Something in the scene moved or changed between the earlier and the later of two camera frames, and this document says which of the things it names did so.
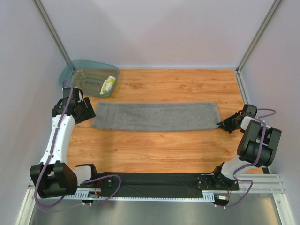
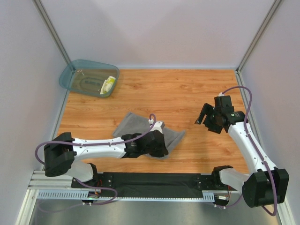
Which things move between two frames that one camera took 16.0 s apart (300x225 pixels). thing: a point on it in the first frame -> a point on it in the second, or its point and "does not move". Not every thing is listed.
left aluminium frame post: x=45 y=18 does not move
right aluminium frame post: x=238 y=73 does not move
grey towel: x=135 y=116 -> x=133 y=123
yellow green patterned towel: x=108 y=85 does not move
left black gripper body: x=86 y=110 -> x=160 y=145
